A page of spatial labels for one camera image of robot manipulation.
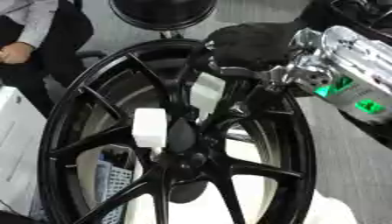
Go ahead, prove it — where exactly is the white pin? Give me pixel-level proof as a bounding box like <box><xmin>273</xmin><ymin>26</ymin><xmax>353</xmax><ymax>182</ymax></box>
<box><xmin>129</xmin><ymin>108</ymin><xmax>169</xmax><ymax>155</ymax></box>

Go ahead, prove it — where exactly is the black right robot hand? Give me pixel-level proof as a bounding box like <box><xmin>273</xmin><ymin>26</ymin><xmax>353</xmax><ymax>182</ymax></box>
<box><xmin>186</xmin><ymin>22</ymin><xmax>308</xmax><ymax>121</ymax></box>

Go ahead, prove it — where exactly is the person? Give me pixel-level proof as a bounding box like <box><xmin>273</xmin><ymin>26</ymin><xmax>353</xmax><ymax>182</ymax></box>
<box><xmin>0</xmin><ymin>0</ymin><xmax>97</xmax><ymax>119</ymax></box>

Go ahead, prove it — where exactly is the black spoked wheel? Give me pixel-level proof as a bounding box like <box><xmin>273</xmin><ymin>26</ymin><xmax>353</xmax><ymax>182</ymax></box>
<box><xmin>35</xmin><ymin>38</ymin><xmax>319</xmax><ymax>224</ymax></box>

